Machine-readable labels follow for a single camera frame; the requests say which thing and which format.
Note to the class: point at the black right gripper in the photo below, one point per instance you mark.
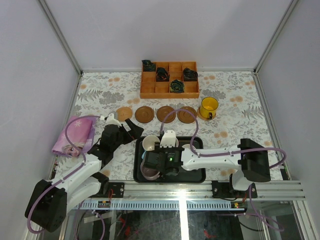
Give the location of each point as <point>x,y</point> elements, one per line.
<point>157,149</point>

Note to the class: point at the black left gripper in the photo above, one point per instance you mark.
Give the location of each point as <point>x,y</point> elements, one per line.
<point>124,131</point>

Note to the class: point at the woven rattan coaster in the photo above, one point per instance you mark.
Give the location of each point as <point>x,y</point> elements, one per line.
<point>124,113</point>
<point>205,114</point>

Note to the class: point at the brown wooden coaster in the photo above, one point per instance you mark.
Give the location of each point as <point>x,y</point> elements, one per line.
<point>144,114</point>
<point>163,111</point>
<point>185,114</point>

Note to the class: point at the lilac mug black handle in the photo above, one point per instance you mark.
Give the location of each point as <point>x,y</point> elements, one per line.
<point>148,173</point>

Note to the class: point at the blue mug white inside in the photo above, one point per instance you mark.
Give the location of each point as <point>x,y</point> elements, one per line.
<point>148,144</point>

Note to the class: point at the white speckled mug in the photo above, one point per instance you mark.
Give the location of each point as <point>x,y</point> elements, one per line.
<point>186,146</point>

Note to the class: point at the yellow mug black outside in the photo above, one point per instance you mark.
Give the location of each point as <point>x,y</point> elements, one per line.
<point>210,104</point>

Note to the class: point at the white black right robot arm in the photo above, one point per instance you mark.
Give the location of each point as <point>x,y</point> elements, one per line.
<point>249,160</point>

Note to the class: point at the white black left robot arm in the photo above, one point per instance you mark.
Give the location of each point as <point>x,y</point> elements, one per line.
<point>51,200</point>

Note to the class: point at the black plastic tray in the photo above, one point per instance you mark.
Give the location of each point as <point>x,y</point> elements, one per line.
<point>183,177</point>

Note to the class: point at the orange wooden compartment box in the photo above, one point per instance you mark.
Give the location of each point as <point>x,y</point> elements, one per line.
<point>150,89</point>

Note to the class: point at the purple princess print pouch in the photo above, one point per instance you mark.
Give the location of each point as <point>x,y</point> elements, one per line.
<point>81,133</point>

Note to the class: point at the rolled dark cloth orange accents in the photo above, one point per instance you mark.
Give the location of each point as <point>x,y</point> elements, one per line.
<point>162,75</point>

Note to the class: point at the rolled green leaf cloth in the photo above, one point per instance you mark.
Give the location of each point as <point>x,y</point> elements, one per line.
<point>177,86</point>

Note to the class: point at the rolled dark cloth top-left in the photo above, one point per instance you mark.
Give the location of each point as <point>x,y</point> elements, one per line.
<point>148,66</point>

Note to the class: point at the rolled dark cloth right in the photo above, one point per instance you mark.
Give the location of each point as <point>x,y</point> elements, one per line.
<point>189,75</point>

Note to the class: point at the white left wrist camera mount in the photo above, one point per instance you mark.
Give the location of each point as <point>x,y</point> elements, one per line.
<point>110,119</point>

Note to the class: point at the aluminium front frame rail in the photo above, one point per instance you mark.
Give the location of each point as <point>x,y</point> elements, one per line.
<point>138,196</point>

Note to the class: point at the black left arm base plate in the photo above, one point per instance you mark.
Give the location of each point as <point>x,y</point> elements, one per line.
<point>112,190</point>

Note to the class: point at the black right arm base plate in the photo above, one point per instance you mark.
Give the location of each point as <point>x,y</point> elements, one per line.
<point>224,191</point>

